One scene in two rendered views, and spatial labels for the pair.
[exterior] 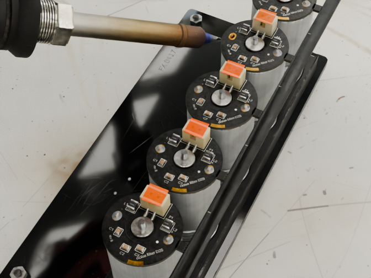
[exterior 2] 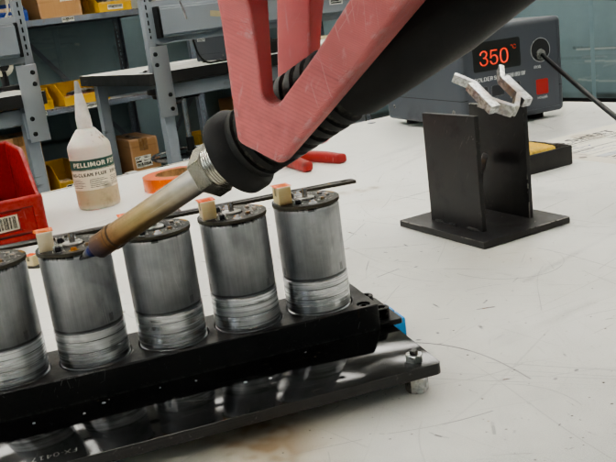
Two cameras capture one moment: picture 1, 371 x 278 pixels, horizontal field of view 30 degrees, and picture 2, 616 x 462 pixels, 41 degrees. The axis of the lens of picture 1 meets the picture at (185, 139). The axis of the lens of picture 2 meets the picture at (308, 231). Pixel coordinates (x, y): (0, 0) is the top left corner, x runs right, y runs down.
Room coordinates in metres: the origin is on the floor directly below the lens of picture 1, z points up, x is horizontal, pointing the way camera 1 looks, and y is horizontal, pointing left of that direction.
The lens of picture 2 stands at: (0.31, 0.23, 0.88)
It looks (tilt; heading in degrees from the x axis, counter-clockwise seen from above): 15 degrees down; 226
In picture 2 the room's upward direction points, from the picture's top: 8 degrees counter-clockwise
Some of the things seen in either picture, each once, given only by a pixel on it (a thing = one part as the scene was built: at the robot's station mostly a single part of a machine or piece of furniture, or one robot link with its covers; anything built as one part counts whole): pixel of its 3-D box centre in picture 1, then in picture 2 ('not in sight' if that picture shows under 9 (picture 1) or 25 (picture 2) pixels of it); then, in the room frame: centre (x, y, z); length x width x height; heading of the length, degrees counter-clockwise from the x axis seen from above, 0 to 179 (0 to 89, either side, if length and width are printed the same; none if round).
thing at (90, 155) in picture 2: not in sight; (88, 144); (-0.04, -0.36, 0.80); 0.03 x 0.03 x 0.10
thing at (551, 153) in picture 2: not in sight; (508, 156); (-0.22, -0.09, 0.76); 0.07 x 0.05 x 0.02; 73
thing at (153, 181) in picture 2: not in sight; (178, 178); (-0.11, -0.34, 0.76); 0.06 x 0.06 x 0.01
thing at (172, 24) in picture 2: not in sight; (315, 5); (-2.01, -1.94, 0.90); 1.30 x 0.06 x 0.12; 168
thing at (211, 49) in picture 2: not in sight; (220, 47); (-1.71, -2.16, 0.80); 0.15 x 0.12 x 0.10; 97
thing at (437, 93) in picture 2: not in sight; (468, 72); (-0.42, -0.25, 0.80); 0.15 x 0.12 x 0.10; 66
